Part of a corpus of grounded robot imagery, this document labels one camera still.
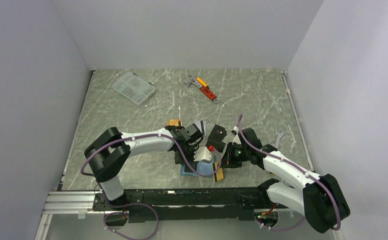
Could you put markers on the blue card holder wallet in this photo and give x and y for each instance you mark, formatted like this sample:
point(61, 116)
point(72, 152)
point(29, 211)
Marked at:
point(201, 169)

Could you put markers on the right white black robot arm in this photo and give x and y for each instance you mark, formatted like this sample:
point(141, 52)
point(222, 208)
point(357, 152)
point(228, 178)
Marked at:
point(318, 198)

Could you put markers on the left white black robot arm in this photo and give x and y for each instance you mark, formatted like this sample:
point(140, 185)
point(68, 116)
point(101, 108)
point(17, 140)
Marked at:
point(109, 152)

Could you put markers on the orange credit cards stack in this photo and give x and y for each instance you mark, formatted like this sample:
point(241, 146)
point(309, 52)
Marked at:
point(175, 123)

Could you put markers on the silver grey card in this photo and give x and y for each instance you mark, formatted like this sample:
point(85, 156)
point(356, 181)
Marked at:
point(202, 126)

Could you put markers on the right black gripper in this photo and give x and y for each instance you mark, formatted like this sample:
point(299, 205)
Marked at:
point(228, 161)

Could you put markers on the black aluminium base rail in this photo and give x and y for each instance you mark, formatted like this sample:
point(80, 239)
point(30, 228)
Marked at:
point(178, 204)

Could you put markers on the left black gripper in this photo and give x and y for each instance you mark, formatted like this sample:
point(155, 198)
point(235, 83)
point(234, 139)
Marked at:
point(179, 160)

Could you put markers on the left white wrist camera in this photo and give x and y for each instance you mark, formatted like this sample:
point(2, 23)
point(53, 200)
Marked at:
point(203, 154)

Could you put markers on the clear plastic organizer box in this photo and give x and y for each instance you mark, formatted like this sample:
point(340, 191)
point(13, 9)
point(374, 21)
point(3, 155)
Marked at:
point(134, 88)

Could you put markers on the red adjustable wrench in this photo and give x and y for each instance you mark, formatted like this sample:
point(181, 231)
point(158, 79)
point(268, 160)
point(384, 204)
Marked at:
point(192, 81)

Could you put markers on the black card case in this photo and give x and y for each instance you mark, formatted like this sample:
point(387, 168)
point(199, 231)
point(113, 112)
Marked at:
point(215, 138)

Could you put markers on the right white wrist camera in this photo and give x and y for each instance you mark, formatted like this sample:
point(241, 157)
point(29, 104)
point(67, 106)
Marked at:
point(235, 130)

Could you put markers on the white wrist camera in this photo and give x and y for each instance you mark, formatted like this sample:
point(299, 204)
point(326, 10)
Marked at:
point(235, 130)
point(203, 154)

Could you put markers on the silver open-end wrench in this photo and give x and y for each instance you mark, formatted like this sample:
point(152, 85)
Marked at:
point(279, 133)

